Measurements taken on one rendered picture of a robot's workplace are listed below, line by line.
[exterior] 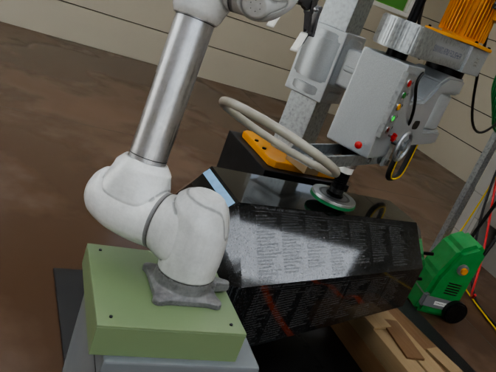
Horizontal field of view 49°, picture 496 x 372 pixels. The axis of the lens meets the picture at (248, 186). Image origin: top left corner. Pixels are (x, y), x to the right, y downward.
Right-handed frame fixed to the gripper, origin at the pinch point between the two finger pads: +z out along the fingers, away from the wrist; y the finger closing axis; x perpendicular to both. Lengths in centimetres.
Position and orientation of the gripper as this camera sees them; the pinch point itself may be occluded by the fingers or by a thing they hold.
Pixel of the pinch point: (283, 36)
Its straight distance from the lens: 178.4
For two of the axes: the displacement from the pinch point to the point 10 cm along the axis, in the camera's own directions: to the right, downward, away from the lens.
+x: -6.0, -3.9, 7.0
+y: 6.0, 3.7, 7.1
